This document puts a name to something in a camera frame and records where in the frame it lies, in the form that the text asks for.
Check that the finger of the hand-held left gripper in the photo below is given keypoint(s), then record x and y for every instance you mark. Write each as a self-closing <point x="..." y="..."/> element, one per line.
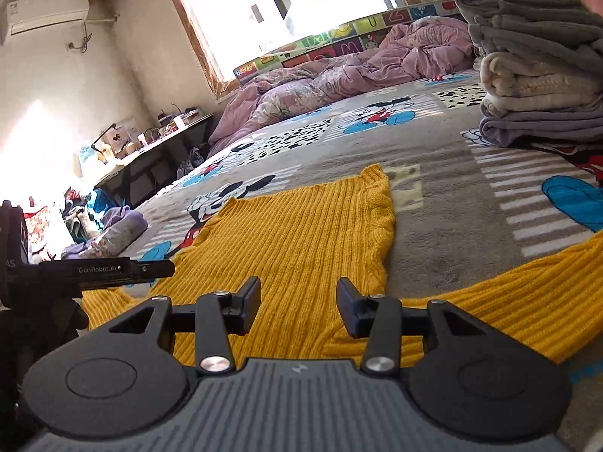
<point x="158" y="268"/>

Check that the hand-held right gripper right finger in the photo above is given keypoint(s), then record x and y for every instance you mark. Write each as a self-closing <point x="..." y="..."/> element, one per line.
<point x="347" y="308"/>

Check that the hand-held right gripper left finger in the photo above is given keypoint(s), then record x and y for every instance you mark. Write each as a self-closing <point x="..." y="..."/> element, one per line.
<point x="248" y="303"/>

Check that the yellow knitted sweater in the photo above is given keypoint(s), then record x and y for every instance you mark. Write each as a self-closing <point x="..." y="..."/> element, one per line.
<point x="292" y="245"/>

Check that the pile of clothes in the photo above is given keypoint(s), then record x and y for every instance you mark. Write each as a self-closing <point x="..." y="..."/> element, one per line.
<point x="117" y="230"/>

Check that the grey clothes heap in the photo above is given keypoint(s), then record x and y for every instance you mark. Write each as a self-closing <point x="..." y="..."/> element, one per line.
<point x="191" y="160"/>

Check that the red floral cloth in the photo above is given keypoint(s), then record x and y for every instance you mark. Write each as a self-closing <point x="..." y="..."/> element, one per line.
<point x="42" y="226"/>

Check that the dark desk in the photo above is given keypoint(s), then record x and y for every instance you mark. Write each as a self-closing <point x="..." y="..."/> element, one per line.
<point x="141" y="169"/>

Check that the black desk lamp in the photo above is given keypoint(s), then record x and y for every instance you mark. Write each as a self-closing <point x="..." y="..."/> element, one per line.
<point x="101" y="139"/>

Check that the purple quilt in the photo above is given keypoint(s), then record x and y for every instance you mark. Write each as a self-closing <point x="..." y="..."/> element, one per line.
<point x="377" y="61"/>

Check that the white air conditioner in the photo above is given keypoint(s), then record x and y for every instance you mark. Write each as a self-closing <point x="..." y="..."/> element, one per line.
<point x="42" y="14"/>

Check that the lavender folded cloth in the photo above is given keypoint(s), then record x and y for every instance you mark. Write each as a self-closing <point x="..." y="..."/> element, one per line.
<point x="541" y="127"/>

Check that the wooden framed window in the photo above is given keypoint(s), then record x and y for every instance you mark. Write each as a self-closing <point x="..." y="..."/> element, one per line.
<point x="226" y="9"/>

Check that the colourful alphabet play mat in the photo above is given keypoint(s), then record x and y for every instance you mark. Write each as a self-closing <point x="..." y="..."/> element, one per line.
<point x="348" y="30"/>

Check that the cream folded blanket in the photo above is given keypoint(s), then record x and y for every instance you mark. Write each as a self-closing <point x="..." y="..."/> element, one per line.
<point x="532" y="84"/>

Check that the grey folded blanket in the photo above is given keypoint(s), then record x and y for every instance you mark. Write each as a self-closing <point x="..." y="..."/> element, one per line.
<point x="532" y="33"/>

